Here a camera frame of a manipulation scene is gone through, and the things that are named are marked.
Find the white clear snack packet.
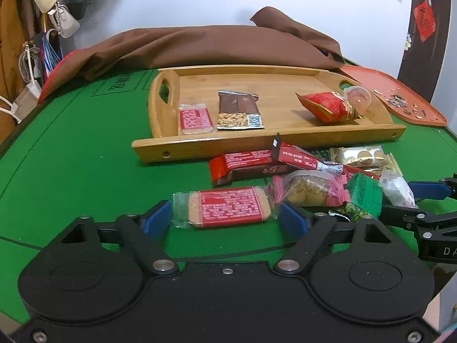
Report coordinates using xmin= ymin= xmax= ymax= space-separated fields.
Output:
xmin=378 ymin=153 xmax=418 ymax=210

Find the orange plastic tray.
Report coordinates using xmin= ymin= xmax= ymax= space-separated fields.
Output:
xmin=339 ymin=65 xmax=448 ymax=127

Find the white power adapter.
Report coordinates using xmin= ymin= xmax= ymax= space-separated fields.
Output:
xmin=12 ymin=80 xmax=43 ymax=122

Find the blue striped bag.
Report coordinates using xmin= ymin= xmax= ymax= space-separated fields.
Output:
xmin=34 ymin=30 xmax=63 ymax=79

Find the white cable loop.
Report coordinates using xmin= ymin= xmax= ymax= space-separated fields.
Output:
xmin=0 ymin=95 xmax=22 ymax=124

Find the red and brown bar packet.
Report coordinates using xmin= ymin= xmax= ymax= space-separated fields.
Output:
xmin=209 ymin=150 xmax=290 ymax=186

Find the pile of sunflower seeds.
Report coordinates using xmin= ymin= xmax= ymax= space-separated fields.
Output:
xmin=375 ymin=86 xmax=427 ymax=119

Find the wooden tray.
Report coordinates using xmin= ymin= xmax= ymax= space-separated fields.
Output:
xmin=131 ymin=65 xmax=407 ymax=164

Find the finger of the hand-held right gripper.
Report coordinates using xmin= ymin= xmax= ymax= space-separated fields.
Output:
xmin=380 ymin=204 xmax=457 ymax=230
xmin=409 ymin=173 xmax=457 ymax=201

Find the red paper decoration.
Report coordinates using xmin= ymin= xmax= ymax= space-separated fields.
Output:
xmin=412 ymin=0 xmax=438 ymax=41

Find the brown almond snack packet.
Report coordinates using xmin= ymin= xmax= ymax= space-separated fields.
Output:
xmin=216 ymin=90 xmax=265 ymax=130

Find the clear jelly cup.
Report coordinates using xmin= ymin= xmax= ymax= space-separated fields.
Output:
xmin=343 ymin=86 xmax=372 ymax=112

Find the pink pastry packet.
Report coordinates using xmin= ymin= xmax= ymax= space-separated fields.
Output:
xmin=266 ymin=169 xmax=352 ymax=210

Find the green pea snack packet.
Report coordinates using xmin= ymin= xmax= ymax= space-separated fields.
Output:
xmin=328 ymin=172 xmax=384 ymax=222

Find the dark door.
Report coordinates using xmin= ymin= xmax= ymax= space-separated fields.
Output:
xmin=396 ymin=0 xmax=457 ymax=104

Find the brown cloth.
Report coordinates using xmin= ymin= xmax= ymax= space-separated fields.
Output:
xmin=77 ymin=6 xmax=345 ymax=81

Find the red label cracker packet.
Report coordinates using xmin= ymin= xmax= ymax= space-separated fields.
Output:
xmin=172 ymin=185 xmax=282 ymax=229
xmin=178 ymin=102 xmax=217 ymax=135

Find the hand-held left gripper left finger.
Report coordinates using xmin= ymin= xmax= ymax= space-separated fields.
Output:
xmin=62 ymin=200 xmax=179 ymax=276

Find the grey cable bundle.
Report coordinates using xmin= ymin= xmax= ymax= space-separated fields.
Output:
xmin=18 ymin=43 xmax=41 ymax=83

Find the red and gold snack packet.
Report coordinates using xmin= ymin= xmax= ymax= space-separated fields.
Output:
xmin=296 ymin=91 xmax=362 ymax=125

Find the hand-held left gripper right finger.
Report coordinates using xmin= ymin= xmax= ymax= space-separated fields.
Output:
xmin=273 ymin=203 xmax=393 ymax=276

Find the long red stick packet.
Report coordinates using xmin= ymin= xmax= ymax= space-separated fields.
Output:
xmin=271 ymin=132 xmax=345 ymax=176

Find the small white pouch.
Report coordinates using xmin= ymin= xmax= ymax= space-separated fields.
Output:
xmin=48 ymin=3 xmax=81 ymax=39

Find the gold biscuit packet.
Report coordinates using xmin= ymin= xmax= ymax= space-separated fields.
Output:
xmin=328 ymin=146 xmax=388 ymax=168

